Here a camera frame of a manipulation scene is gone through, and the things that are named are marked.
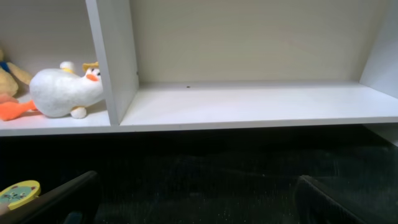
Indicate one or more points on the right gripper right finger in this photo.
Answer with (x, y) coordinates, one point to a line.
(323, 205)

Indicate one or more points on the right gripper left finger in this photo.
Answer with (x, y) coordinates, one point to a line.
(68, 199)

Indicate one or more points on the yellow and green round toy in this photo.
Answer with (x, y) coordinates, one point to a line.
(18, 193)

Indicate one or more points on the white plush duck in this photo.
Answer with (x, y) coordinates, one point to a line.
(59, 92)

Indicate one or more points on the white shelf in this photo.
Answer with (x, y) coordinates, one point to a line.
(236, 105)

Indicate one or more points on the yellow plush duck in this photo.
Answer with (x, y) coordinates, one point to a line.
(7, 81)

